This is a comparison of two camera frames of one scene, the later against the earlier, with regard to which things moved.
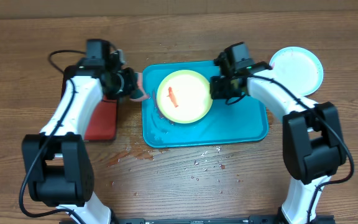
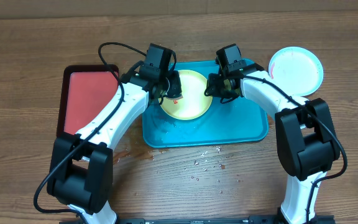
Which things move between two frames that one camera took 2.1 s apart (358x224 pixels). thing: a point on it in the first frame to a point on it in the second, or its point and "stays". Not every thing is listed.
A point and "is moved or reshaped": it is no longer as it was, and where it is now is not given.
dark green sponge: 136,93 is moved or reshaped
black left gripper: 129,73 to 176,86
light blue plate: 299,69 stays
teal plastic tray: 244,121 stays
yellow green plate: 184,96 stays
